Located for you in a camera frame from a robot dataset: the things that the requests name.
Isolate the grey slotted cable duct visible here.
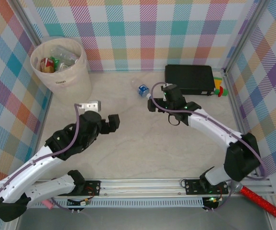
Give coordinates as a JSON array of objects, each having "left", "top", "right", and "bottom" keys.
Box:
[{"left": 54, "top": 197, "right": 204, "bottom": 208}]

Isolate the beige waste bin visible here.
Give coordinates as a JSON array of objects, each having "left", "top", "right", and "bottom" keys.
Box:
[{"left": 30, "top": 37, "right": 92, "bottom": 107}]

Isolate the black hard case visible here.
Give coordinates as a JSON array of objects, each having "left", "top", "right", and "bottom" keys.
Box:
[{"left": 164, "top": 64, "right": 217, "bottom": 96}]

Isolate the aluminium side rail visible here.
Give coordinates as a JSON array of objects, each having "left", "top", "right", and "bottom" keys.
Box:
[{"left": 223, "top": 70, "right": 257, "bottom": 179}]

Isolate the crushed green bottle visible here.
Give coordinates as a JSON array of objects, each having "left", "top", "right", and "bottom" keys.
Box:
[{"left": 51, "top": 57, "right": 61, "bottom": 71}]

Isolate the aluminium front rail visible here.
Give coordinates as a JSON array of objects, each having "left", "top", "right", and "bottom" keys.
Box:
[{"left": 32, "top": 178, "right": 274, "bottom": 198}]

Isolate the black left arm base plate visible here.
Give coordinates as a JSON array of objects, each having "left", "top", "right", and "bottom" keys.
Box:
[{"left": 80, "top": 180, "right": 102, "bottom": 197}]

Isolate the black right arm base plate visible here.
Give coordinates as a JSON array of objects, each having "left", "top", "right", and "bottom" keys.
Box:
[{"left": 184, "top": 178, "right": 230, "bottom": 196}]

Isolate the aluminium frame post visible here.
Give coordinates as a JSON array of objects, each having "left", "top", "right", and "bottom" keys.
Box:
[
  {"left": 14, "top": 0, "right": 44, "bottom": 46},
  {"left": 223, "top": 0, "right": 269, "bottom": 75}
]

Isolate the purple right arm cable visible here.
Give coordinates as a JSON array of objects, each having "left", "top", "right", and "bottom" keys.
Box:
[{"left": 151, "top": 82, "right": 267, "bottom": 211}]

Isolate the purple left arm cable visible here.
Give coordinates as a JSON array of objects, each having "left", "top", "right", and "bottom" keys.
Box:
[{"left": 0, "top": 103, "right": 81, "bottom": 216}]

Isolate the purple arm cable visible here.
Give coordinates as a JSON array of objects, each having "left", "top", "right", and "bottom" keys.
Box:
[
  {"left": 151, "top": 82, "right": 267, "bottom": 211},
  {"left": 0, "top": 103, "right": 81, "bottom": 216}
]

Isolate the red glitter microphone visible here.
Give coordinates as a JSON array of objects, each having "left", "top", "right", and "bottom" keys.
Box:
[{"left": 231, "top": 182, "right": 276, "bottom": 220}]

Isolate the blue label bottle white cap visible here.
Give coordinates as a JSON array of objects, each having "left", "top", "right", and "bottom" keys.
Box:
[{"left": 130, "top": 78, "right": 153, "bottom": 99}]

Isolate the small connector with wires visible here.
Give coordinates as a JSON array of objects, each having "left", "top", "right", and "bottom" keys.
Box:
[
  {"left": 203, "top": 196, "right": 224, "bottom": 207},
  {"left": 67, "top": 197, "right": 92, "bottom": 207}
]

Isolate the yellow green red toy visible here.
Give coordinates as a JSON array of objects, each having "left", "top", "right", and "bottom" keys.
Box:
[{"left": 213, "top": 76, "right": 228, "bottom": 98}]

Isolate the red juice carton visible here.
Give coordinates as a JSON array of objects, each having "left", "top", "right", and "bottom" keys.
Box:
[{"left": 40, "top": 57, "right": 56, "bottom": 73}]

